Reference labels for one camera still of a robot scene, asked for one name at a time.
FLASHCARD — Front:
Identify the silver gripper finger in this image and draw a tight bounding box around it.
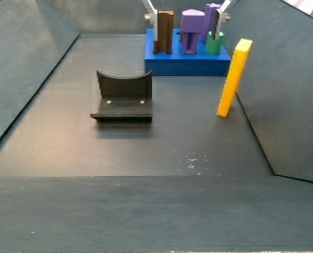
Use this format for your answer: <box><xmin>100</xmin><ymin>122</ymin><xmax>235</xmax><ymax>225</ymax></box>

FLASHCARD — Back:
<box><xmin>211</xmin><ymin>0</ymin><xmax>233</xmax><ymax>41</ymax></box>
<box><xmin>142</xmin><ymin>0</ymin><xmax>157</xmax><ymax>29</ymax></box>

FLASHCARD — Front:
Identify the blue peg board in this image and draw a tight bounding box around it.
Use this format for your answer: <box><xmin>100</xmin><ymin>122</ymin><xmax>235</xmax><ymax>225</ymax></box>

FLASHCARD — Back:
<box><xmin>145</xmin><ymin>29</ymin><xmax>231</xmax><ymax>76</ymax></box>

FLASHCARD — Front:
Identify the purple triangle-top block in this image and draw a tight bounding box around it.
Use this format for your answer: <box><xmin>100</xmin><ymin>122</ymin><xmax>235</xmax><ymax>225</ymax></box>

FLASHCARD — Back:
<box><xmin>179</xmin><ymin>9</ymin><xmax>205</xmax><ymax>54</ymax></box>

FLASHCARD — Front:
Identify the black curved stand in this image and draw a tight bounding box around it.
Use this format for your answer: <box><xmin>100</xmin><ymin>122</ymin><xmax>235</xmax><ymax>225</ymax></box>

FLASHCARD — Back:
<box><xmin>90</xmin><ymin>72</ymin><xmax>154</xmax><ymax>121</ymax></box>

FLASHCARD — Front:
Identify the tall brown notched block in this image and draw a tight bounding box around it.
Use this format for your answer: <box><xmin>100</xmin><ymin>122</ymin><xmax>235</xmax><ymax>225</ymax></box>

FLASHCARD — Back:
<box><xmin>154</xmin><ymin>11</ymin><xmax>173</xmax><ymax>54</ymax></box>

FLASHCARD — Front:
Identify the green hexagon block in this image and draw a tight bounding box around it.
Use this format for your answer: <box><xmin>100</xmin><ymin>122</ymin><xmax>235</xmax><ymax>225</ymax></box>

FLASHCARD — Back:
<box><xmin>205</xmin><ymin>33</ymin><xmax>223</xmax><ymax>55</ymax></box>

